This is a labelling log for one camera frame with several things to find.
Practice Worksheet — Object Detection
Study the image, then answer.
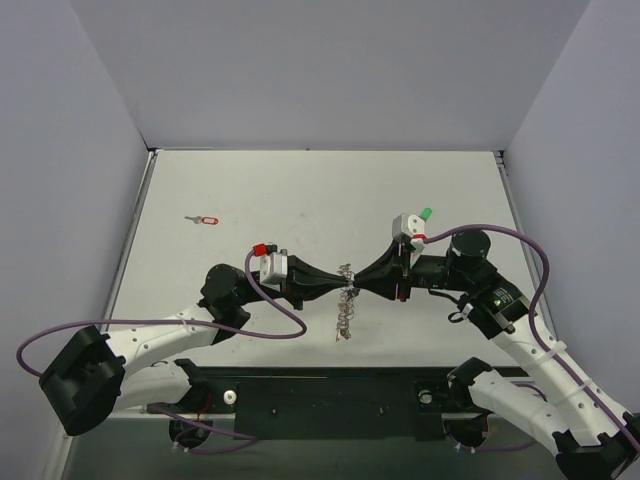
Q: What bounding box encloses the metal disc with key rings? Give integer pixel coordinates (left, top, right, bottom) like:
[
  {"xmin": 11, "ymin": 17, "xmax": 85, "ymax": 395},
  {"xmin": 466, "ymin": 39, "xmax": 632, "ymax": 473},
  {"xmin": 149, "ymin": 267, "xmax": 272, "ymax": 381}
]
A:
[{"xmin": 335, "ymin": 263, "xmax": 360, "ymax": 342}]

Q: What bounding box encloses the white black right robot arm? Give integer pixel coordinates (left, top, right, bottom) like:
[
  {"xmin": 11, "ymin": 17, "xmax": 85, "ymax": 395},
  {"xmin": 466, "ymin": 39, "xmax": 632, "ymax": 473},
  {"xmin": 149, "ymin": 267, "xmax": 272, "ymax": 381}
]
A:
[{"xmin": 354, "ymin": 224, "xmax": 639, "ymax": 479}]

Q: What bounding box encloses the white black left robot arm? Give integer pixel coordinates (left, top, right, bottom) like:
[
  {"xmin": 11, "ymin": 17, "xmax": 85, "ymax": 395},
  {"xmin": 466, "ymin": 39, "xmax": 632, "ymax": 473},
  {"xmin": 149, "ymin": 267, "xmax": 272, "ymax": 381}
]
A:
[{"xmin": 39, "ymin": 251, "xmax": 348, "ymax": 436}]

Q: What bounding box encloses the key with green cap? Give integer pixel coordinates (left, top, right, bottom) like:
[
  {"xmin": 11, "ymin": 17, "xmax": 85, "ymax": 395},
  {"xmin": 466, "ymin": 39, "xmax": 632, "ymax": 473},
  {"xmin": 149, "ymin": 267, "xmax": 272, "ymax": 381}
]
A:
[{"xmin": 420, "ymin": 208, "xmax": 433, "ymax": 221}]

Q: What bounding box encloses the key with red tag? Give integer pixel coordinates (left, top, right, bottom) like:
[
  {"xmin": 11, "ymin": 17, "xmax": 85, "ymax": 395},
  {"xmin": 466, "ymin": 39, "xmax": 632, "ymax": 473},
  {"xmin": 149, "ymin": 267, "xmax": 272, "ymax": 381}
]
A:
[{"xmin": 185, "ymin": 216, "xmax": 219, "ymax": 226}]

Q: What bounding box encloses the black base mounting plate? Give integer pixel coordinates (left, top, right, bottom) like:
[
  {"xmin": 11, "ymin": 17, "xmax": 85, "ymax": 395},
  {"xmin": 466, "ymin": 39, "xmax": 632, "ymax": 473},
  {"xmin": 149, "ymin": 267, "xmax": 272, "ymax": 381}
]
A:
[{"xmin": 164, "ymin": 367, "xmax": 501, "ymax": 444}]

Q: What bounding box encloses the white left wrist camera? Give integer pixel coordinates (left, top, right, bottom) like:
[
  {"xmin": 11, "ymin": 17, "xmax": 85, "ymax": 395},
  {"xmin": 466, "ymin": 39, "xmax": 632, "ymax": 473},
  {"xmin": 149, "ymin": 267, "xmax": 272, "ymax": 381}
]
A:
[{"xmin": 252, "ymin": 243, "xmax": 288, "ymax": 288}]

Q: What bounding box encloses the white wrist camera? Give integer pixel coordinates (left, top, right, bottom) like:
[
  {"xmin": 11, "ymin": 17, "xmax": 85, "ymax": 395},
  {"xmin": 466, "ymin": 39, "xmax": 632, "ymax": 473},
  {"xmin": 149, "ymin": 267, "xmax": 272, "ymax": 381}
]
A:
[
  {"xmin": 391, "ymin": 213, "xmax": 426, "ymax": 254},
  {"xmin": 252, "ymin": 243, "xmax": 288, "ymax": 288}
]

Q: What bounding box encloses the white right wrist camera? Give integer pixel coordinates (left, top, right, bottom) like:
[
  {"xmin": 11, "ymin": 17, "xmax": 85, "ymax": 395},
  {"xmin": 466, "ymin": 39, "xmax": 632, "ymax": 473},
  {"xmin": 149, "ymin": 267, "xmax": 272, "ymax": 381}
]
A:
[{"xmin": 391, "ymin": 213, "xmax": 426, "ymax": 254}]

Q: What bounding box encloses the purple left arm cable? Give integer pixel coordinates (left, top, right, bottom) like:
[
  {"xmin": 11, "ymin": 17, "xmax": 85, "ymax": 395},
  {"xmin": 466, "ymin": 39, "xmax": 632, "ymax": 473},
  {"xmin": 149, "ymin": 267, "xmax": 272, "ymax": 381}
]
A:
[{"xmin": 16, "ymin": 249, "xmax": 308, "ymax": 456}]

